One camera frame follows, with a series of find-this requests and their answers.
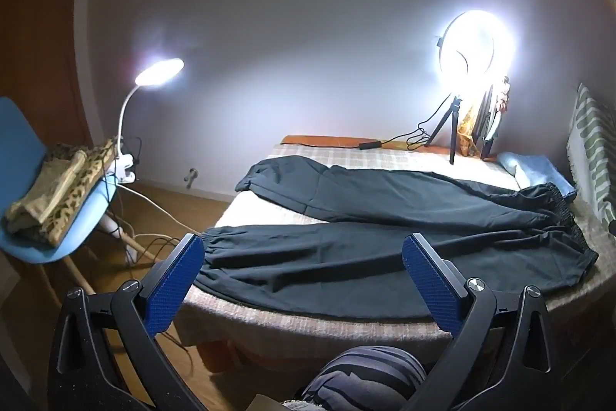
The black pants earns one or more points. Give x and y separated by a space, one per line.
345 261

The blue chair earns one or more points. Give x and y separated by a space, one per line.
22 154

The colourful items by ring light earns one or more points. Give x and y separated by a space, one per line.
479 128

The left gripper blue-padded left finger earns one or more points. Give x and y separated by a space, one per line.
145 308

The green striped white blanket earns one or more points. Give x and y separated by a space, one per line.
591 154

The folded light blue cloth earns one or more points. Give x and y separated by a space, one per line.
534 170

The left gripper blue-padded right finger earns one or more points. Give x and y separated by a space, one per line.
455 304

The white gooseneck desk lamp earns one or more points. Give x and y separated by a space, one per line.
149 81

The striped dark cushion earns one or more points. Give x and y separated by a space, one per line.
369 377

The leopard print garment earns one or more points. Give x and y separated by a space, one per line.
65 180

